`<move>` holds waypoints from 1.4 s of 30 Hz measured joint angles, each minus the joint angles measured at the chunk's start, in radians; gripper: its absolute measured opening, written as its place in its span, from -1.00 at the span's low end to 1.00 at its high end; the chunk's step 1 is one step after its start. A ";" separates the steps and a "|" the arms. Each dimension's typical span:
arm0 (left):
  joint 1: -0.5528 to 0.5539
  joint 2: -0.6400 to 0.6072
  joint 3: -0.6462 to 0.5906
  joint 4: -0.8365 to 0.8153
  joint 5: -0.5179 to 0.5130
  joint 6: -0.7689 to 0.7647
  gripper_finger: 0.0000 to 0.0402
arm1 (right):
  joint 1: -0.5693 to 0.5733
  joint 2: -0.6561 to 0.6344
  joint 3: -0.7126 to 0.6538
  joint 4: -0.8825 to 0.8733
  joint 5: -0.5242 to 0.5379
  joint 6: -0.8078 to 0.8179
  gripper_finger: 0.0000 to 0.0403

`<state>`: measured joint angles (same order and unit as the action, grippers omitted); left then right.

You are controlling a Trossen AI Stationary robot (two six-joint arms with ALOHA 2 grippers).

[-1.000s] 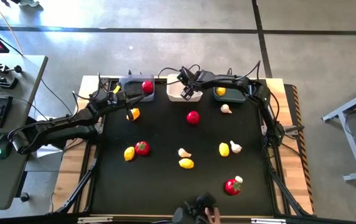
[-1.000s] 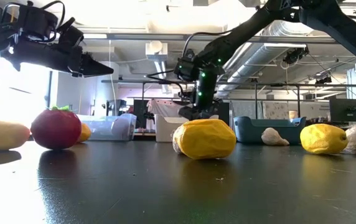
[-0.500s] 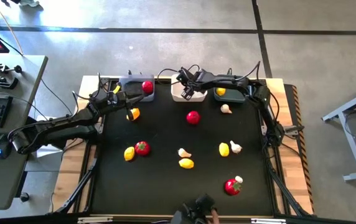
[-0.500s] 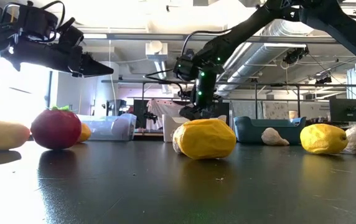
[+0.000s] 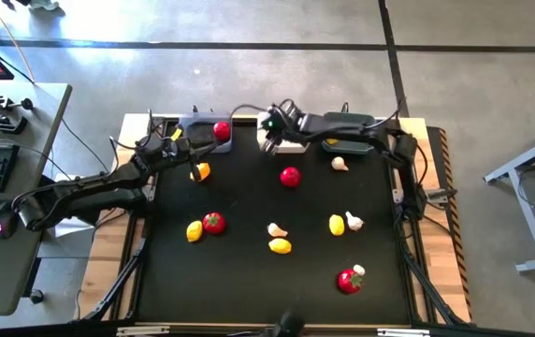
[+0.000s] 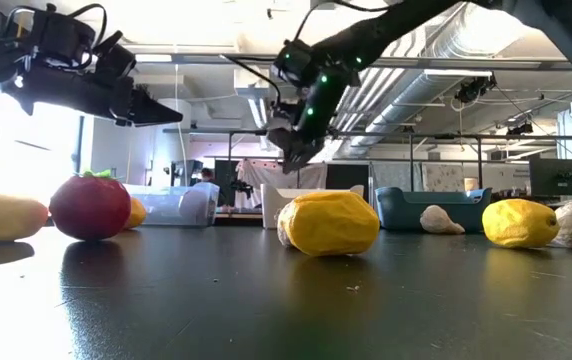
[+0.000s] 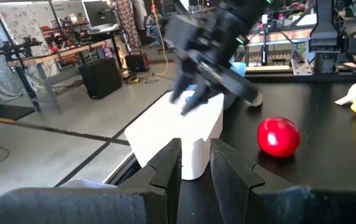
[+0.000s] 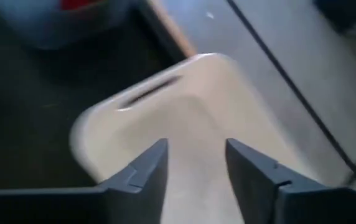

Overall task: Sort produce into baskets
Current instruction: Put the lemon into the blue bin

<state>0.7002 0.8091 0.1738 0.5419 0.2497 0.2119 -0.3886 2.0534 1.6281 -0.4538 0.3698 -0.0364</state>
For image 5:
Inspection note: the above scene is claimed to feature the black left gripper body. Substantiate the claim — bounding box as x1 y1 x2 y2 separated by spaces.
145 133 194 169

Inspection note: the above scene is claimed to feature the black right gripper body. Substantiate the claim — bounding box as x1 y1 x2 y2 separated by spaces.
257 105 306 141

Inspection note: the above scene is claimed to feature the white plastic basket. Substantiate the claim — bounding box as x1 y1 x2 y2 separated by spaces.
255 110 311 155

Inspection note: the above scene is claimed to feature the clear plastic basket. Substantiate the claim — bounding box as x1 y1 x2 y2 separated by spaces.
177 111 234 154

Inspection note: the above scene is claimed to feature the dark teal plastic basket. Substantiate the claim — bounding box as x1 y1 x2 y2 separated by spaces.
321 111 376 155

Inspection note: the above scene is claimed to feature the black table mat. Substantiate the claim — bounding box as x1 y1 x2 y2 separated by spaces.
136 119 412 324

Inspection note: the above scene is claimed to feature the black computer mouse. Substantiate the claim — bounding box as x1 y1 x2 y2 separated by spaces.
0 203 20 241

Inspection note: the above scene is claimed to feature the yellow black hazard tape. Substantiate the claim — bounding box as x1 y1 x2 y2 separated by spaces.
437 128 474 324

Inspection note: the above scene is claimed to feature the black diagonal frame strut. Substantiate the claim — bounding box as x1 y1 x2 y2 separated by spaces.
82 236 150 324
400 242 465 327

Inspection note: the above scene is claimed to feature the silver aluminium bracket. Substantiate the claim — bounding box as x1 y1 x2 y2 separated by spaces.
116 326 171 337
377 328 431 337

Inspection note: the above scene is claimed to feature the grey metal bracket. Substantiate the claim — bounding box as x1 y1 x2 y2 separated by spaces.
425 186 459 206

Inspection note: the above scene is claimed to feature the grey metal stand frame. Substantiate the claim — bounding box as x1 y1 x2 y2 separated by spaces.
484 131 535 274

